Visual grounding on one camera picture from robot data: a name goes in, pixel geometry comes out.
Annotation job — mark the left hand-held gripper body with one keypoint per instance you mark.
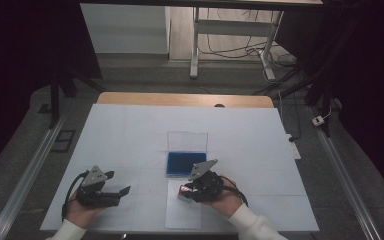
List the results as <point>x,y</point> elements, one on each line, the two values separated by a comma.
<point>95,191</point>

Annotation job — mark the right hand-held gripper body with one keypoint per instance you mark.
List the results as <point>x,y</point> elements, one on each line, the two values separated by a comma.
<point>208,185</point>

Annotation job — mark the red stamp with grey base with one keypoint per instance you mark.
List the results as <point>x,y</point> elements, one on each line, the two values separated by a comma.
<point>185,191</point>

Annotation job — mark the blue ink pad clear case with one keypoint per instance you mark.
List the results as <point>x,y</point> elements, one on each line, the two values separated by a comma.
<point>185,163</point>

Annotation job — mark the person's right hand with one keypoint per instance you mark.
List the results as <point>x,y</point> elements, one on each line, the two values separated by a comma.
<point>225,200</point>

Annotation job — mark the person's left hand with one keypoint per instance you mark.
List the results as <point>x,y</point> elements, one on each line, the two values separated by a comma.
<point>81,211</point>

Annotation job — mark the white paper sheets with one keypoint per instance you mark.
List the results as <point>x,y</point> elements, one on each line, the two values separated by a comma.
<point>183,215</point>

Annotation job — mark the white table cover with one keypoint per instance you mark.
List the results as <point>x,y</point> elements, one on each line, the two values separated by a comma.
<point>246,150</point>

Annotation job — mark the wooden table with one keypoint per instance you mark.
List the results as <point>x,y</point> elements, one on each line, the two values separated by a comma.
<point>180,99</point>

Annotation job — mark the black stand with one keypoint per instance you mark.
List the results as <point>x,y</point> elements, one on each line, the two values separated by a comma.
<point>55,100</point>
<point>320,86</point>

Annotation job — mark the small white adapter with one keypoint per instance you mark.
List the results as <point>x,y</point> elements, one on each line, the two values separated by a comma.
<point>318,120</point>

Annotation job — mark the white cabinet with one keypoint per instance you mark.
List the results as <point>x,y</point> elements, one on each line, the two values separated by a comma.
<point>126,30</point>

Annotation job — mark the metal floor rail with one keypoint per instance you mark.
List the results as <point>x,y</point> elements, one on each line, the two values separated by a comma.
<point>26,180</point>
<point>343,180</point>

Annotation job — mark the white desk frame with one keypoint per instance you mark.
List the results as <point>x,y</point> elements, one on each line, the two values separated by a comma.
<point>233,28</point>

